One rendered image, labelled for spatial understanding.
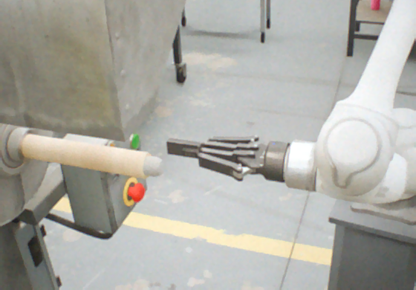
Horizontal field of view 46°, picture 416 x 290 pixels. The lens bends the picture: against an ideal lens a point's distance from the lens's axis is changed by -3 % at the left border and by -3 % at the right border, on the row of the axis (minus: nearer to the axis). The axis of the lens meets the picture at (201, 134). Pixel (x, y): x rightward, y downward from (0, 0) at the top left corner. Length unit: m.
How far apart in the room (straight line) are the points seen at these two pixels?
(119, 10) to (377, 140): 0.43
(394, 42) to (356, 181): 0.25
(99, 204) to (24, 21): 0.64
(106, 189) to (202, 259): 1.35
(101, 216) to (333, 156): 0.51
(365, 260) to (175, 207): 1.31
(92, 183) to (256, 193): 1.74
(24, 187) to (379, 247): 0.98
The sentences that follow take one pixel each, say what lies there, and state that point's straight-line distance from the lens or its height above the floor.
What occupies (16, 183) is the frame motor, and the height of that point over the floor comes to 1.19.
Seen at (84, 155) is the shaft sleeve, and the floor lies 1.26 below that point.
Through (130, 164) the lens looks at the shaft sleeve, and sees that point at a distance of 0.61.
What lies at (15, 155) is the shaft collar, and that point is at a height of 1.25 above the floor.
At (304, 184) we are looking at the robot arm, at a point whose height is 1.06.
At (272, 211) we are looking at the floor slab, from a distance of 2.52.
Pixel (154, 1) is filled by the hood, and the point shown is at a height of 1.48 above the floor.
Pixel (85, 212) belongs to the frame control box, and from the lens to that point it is 1.03.
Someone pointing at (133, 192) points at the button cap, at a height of 0.99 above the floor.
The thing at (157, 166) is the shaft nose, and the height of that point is 1.26.
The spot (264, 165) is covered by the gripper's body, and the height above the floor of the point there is 1.08.
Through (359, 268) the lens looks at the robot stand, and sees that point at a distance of 1.51.
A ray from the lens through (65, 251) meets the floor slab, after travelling 2.44.
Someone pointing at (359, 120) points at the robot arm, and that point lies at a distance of 0.70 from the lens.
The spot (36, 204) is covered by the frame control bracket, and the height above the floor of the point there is 1.04.
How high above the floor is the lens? 1.59
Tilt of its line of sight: 30 degrees down
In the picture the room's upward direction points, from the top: 4 degrees counter-clockwise
